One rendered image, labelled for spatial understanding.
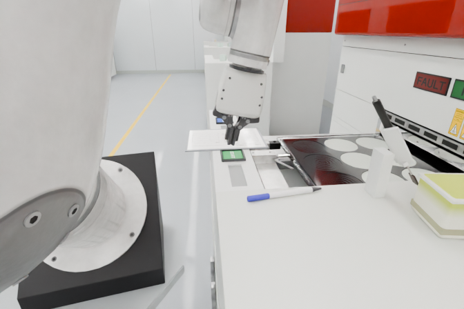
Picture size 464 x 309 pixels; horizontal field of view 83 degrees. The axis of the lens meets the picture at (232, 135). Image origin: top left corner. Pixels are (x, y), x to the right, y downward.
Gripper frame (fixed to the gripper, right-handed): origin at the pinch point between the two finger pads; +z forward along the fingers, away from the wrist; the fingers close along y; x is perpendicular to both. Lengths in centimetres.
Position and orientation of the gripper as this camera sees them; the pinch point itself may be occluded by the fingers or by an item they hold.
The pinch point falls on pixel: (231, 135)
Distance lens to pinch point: 60.3
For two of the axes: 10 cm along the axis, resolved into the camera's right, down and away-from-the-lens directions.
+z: -2.0, 9.2, 3.4
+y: -9.7, -1.5, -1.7
